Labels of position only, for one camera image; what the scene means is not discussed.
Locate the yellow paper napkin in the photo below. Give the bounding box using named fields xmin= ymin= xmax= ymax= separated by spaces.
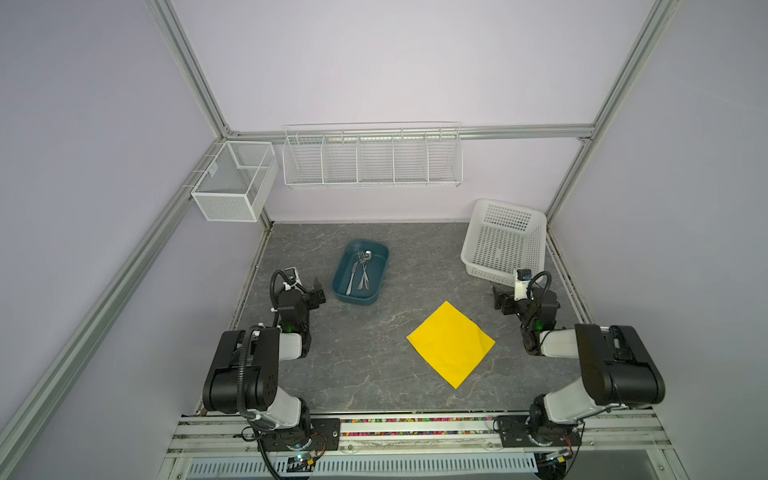
xmin=407 ymin=302 xmax=495 ymax=389

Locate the silver fork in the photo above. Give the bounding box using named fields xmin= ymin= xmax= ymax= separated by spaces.
xmin=358 ymin=250 xmax=373 ymax=291

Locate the teal plastic tray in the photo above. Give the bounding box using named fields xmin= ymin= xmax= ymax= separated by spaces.
xmin=332 ymin=240 xmax=389 ymax=306

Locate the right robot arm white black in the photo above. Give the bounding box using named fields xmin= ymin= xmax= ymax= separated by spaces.
xmin=492 ymin=269 xmax=666 ymax=434

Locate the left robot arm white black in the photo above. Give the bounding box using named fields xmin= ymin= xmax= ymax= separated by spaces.
xmin=202 ymin=268 xmax=326 ymax=438

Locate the white plastic perforated basket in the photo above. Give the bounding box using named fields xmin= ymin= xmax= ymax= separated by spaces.
xmin=460 ymin=199 xmax=547 ymax=286

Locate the white vent grille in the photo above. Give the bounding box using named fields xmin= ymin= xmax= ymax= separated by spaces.
xmin=186 ymin=452 xmax=538 ymax=479

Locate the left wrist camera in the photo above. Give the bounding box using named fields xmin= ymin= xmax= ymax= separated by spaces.
xmin=281 ymin=267 xmax=300 ymax=285

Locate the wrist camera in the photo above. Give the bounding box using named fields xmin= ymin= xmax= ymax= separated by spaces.
xmin=281 ymin=267 xmax=300 ymax=285
xmin=513 ymin=269 xmax=533 ymax=301

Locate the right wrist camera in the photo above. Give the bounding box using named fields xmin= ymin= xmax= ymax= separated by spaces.
xmin=513 ymin=269 xmax=533 ymax=301

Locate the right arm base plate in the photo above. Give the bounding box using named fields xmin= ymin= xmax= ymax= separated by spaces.
xmin=493 ymin=415 xmax=582 ymax=448

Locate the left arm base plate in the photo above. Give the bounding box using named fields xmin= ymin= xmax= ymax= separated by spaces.
xmin=260 ymin=416 xmax=341 ymax=452

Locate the white mesh wall box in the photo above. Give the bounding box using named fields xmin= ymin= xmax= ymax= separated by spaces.
xmin=192 ymin=141 xmax=279 ymax=223

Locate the white wire wall shelf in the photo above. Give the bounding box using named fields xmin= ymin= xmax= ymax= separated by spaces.
xmin=282 ymin=122 xmax=464 ymax=188

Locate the aluminium front rail frame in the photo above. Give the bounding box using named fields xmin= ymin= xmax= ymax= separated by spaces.
xmin=158 ymin=409 xmax=688 ymax=479

